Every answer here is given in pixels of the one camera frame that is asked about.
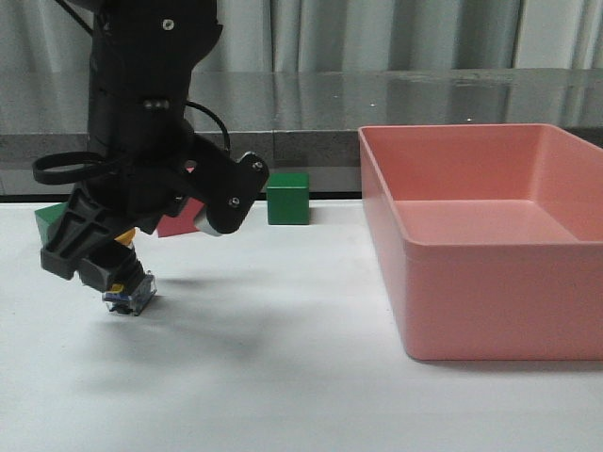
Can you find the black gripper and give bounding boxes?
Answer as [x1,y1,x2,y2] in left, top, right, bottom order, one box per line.
[41,101,193,292]

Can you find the yellow push button switch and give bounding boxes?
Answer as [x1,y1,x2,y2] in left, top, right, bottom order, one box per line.
[102,228,156,316]

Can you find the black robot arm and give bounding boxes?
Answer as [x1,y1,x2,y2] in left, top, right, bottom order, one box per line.
[33,1,221,292]

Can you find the left green wooden cube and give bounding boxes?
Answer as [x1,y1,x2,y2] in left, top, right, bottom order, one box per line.
[34,202,67,245]

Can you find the green wooden cube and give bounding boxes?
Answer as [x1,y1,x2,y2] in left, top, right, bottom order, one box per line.
[267,172,310,225]
[34,202,67,245]

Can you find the pink wooden cube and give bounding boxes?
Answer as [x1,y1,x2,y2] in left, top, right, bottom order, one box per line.
[156,198,204,238]

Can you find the right green wooden cube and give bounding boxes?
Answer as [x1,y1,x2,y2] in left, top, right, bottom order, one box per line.
[267,172,310,225]

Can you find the grey curtain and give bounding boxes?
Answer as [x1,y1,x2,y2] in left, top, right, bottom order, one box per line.
[0,0,603,74]

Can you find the dark glossy back table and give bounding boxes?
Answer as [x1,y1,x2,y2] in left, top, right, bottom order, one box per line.
[1,69,602,201]

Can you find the pink plastic bin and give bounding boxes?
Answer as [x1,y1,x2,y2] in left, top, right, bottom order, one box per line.
[359,124,602,361]

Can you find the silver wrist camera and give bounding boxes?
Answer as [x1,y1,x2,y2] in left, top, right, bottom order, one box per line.
[186,136,269,236]

